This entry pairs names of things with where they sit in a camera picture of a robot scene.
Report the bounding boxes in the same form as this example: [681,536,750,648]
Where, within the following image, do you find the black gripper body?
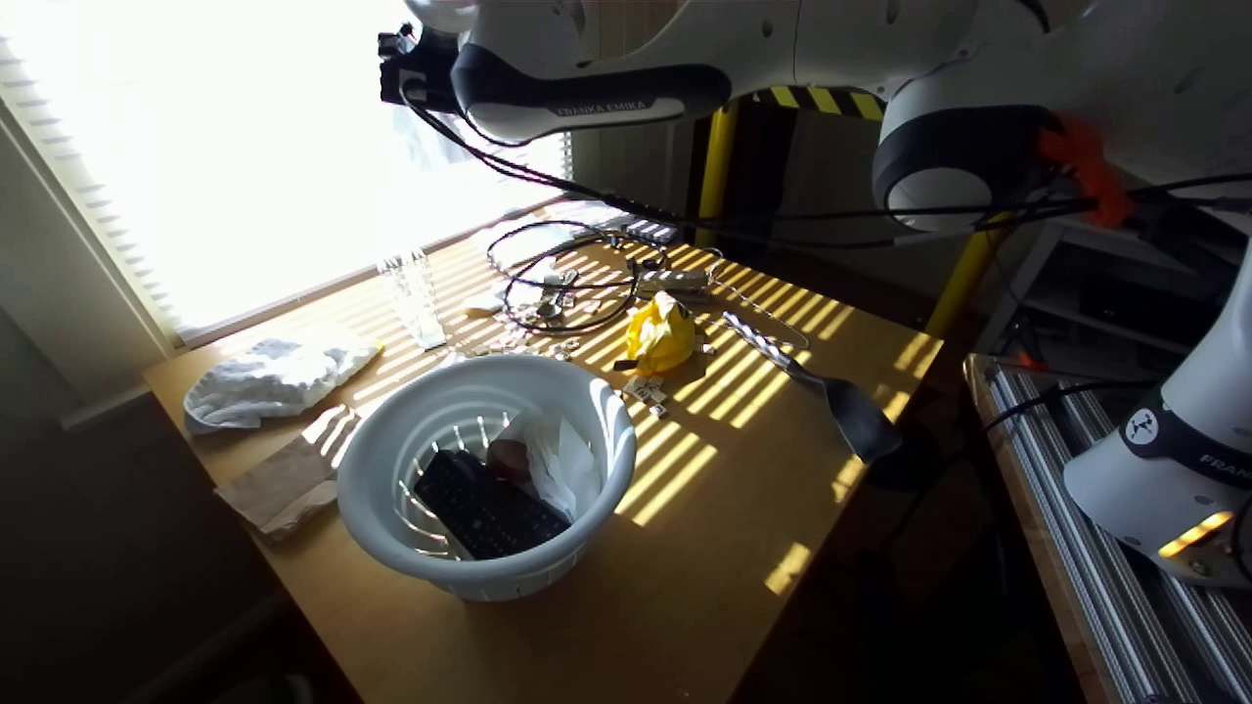
[390,25,460,114]

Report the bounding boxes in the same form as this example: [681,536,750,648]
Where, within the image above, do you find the white window blinds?
[0,0,577,349]

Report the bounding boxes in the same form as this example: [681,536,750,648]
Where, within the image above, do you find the grey ribbed flat device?
[623,214,684,249]

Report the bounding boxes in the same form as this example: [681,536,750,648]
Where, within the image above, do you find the yellow black striped barrier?
[692,83,1009,341]

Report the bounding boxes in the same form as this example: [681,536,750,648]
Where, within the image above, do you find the crumpled white cloth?
[181,334,383,437]

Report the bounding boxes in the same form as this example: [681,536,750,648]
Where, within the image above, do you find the yellow handheld tool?
[617,286,703,386]

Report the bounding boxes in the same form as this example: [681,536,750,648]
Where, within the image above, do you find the white slotted plastic bowl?
[332,351,641,608]

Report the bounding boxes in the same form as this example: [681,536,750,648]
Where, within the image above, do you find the black flat box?
[409,448,574,565]

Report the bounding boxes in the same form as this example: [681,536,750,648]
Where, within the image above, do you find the grey metal shelf unit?
[974,213,1237,360]

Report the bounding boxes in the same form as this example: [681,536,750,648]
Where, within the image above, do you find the black looped cable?
[480,213,645,337]

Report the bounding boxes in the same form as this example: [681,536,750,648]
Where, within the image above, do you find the black long-handled tool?
[718,308,909,465]

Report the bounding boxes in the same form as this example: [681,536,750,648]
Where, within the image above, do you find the orange cable clip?
[1037,116,1134,227]

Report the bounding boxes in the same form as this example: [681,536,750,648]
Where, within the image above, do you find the aluminium rail robot platform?
[962,349,1252,704]

